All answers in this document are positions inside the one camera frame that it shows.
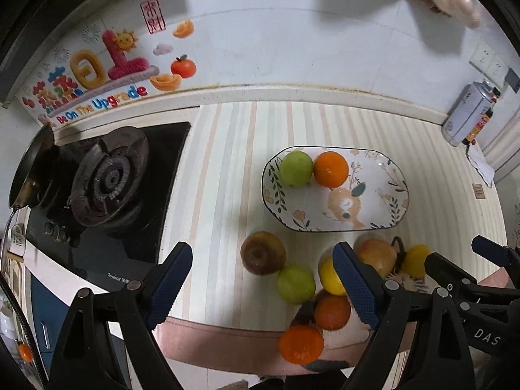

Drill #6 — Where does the white folded cloth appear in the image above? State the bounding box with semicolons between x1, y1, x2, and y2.
466;144;495;189

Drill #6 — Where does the white wall socket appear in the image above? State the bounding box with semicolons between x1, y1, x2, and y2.
469;40;509;88

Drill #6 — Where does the silver spray can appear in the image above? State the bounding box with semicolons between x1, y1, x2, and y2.
442;80;494;147

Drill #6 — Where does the small orange on rack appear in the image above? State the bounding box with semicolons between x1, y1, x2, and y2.
18;343;33;363

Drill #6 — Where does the dark sauce bottle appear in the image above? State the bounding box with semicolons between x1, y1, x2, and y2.
463;87;501;145

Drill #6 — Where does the black frying pan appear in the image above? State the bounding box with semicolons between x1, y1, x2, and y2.
1;125;59;267

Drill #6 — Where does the white patterned oval plate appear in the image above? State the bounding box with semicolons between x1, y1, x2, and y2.
262;145;410;232

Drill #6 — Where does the knitted cat mat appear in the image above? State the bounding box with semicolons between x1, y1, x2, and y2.
288;235;432;372

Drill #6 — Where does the brown kiwi fruit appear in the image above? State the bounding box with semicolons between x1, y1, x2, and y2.
357;239;397;278

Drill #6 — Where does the black gas stove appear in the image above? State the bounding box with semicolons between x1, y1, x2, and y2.
26;122;190;292

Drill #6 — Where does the yellow lemon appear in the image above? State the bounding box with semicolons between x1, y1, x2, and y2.
319;257;346;296
402;245;430;279

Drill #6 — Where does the dark red apple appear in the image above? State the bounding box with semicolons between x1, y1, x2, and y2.
240;231;286;276

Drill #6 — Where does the small brown coaster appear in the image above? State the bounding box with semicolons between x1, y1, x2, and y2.
472;183;486;200

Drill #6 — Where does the green apple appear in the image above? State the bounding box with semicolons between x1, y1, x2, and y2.
279;150;314;189
277;264;316;306

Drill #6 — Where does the dark orange fruit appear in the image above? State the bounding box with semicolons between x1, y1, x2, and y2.
314;294;351;331

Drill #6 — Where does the black plug adapter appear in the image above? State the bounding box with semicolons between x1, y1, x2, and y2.
504;68;520;93

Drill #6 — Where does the bright orange front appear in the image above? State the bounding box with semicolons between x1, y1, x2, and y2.
278;325;324;365

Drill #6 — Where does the striped table cloth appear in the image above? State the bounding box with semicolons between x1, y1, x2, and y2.
157;102;507;373

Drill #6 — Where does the colourful wall sticker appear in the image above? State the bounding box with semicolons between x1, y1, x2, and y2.
15;0;197;129

